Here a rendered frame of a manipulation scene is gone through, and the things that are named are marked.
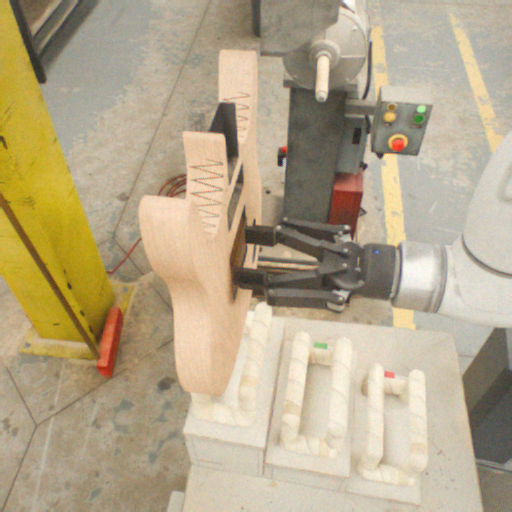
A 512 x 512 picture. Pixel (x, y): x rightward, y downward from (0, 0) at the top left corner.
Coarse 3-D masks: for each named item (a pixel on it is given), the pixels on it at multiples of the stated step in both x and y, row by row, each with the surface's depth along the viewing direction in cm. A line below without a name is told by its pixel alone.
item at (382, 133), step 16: (384, 96) 155; (400, 96) 155; (416, 96) 155; (384, 112) 156; (400, 112) 155; (416, 112) 155; (368, 128) 177; (384, 128) 160; (400, 128) 160; (416, 128) 159; (384, 144) 165; (416, 144) 164
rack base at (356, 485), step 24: (360, 384) 112; (360, 408) 108; (384, 408) 108; (408, 408) 108; (360, 432) 105; (384, 432) 105; (408, 432) 105; (360, 456) 101; (384, 456) 101; (408, 456) 101; (360, 480) 98
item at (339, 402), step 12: (336, 348) 97; (348, 348) 96; (336, 360) 95; (348, 360) 95; (336, 372) 93; (348, 372) 93; (336, 384) 91; (348, 384) 92; (336, 396) 90; (348, 396) 90; (336, 408) 88; (336, 420) 87; (336, 432) 86
